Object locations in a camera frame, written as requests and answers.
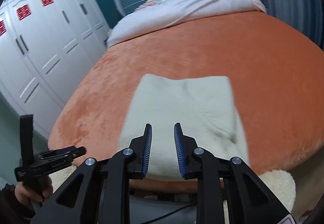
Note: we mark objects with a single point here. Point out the white wardrobe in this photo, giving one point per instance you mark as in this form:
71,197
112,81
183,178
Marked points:
47,48

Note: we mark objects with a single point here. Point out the white pink duvet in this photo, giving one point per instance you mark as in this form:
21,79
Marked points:
173,12

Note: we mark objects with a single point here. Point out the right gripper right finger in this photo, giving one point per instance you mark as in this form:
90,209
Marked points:
227,189

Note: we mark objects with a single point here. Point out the person's left hand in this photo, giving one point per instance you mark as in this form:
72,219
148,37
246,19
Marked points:
26,195

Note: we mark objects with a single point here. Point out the pink ruffled pillow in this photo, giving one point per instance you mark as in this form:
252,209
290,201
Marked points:
148,3

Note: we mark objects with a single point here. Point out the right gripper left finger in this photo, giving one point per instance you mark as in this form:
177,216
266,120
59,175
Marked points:
98,191

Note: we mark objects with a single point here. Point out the orange plush bed cover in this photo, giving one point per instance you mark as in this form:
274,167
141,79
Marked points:
276,73

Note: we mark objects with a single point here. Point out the cream fluffy rug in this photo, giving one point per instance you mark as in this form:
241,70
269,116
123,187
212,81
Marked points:
280,182

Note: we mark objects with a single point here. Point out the cream knit cardigan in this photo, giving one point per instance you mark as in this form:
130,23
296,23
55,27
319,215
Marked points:
205,109

